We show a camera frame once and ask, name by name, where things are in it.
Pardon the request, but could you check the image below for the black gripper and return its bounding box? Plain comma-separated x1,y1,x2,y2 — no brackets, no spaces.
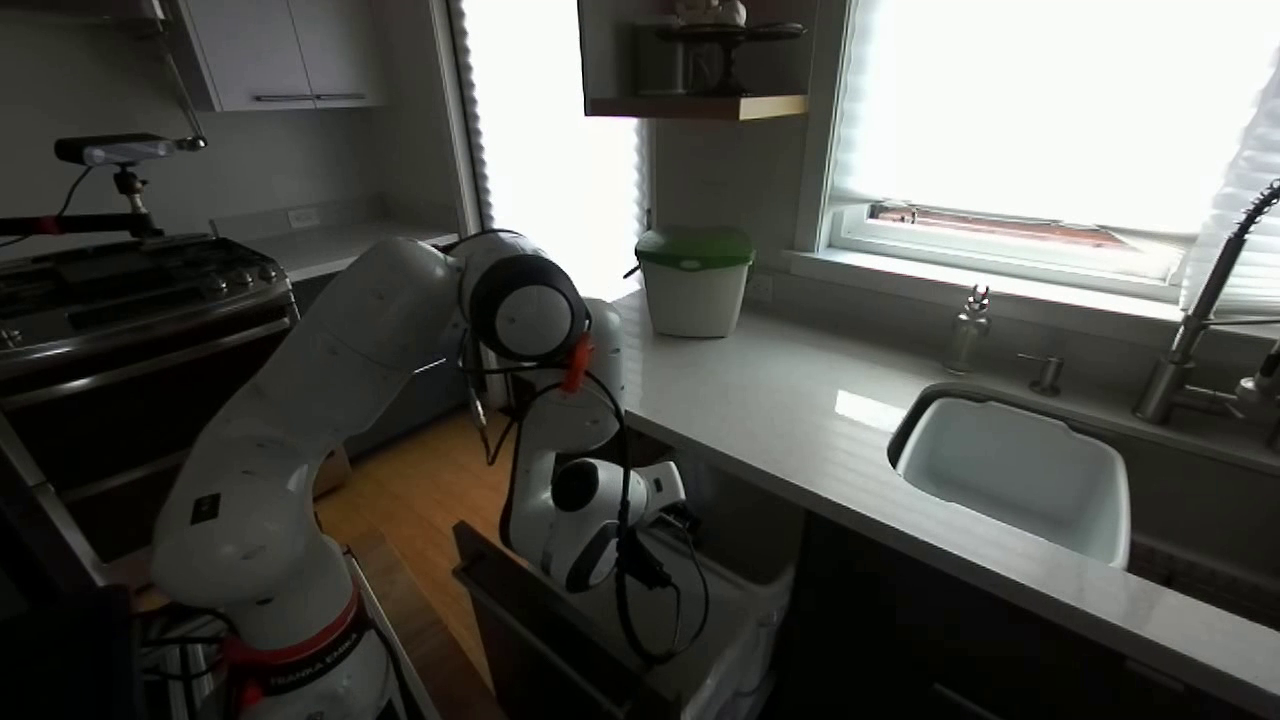
618,519,687,597

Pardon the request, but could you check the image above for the large white rubbish bin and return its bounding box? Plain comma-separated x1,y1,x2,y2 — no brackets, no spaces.
527,512,785,720

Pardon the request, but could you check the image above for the dark pull-out bin drawer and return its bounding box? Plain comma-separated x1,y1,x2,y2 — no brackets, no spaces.
454,515,685,720

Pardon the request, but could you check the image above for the white container with green lid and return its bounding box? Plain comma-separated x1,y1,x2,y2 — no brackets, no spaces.
631,229,760,343

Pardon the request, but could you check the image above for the white plastic wash tub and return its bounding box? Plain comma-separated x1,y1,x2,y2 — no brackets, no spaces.
883,381,1137,572

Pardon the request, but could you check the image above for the small chrome tap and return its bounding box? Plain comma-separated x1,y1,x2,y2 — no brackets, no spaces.
948,279,999,376

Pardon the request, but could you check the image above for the dark rack on shelf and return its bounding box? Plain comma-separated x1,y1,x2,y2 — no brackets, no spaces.
629,10,812,98

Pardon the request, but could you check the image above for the black kitchen stove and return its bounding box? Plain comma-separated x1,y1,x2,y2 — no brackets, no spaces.
0,229,307,572

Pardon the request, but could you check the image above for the tall spring kitchen faucet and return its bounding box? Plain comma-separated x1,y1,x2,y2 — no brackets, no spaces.
1132,176,1280,433

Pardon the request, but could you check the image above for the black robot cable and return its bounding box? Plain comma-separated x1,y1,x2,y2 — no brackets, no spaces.
456,332,720,673

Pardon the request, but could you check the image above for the red cable clip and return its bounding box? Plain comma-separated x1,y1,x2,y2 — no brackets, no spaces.
556,337,599,400

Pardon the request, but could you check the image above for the wooden wall shelf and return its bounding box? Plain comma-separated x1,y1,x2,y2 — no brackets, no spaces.
579,86,812,128

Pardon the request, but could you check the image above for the white window frame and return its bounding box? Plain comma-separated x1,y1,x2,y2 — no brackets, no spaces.
812,0,1280,308

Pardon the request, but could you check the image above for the white wall cabinet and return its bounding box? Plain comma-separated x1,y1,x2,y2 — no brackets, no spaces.
170,0,390,119

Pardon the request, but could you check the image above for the camera on small tripod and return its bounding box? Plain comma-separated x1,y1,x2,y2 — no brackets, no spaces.
47,128,216,244

